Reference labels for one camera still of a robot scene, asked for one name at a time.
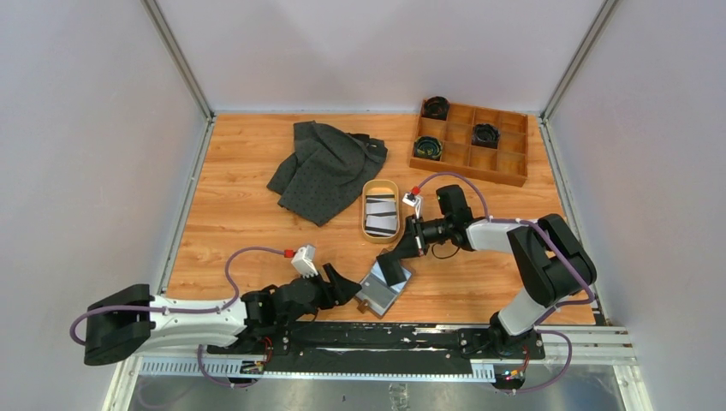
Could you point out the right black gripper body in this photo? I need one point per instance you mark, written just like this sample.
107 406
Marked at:
417 232

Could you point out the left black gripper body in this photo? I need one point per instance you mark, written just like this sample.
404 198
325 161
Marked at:
324 296

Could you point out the black credit card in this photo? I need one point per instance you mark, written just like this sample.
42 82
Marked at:
391 269

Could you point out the brown leather card holder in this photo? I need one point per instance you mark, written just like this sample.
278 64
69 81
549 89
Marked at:
376 296

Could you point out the oval wooden card tray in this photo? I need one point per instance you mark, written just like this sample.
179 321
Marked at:
380 186

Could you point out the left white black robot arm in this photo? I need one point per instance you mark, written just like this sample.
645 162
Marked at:
133 320

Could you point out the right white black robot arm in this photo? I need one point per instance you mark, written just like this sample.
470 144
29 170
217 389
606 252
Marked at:
554 267

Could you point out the white striped cards in tray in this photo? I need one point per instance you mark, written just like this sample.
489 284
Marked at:
381 216

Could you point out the dark green coiled belt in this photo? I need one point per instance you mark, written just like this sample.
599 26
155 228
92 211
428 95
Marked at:
428 147

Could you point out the dark grey dotted cloth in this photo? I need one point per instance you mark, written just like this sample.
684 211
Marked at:
327 171

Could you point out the wooden compartment tray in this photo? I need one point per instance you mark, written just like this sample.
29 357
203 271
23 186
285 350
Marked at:
508 164

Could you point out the black coiled belt middle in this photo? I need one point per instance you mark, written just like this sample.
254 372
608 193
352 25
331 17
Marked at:
485 135

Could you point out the black coiled belt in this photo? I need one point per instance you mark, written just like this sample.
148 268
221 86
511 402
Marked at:
436 108
485 135

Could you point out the black coiled belt top left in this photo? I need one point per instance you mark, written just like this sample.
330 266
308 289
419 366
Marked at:
436 108

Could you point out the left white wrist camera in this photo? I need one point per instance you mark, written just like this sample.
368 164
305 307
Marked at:
302 261

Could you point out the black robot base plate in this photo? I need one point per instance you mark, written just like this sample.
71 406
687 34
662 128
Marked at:
375 348

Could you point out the aluminium frame rail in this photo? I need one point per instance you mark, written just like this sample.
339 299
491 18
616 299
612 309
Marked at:
589 345

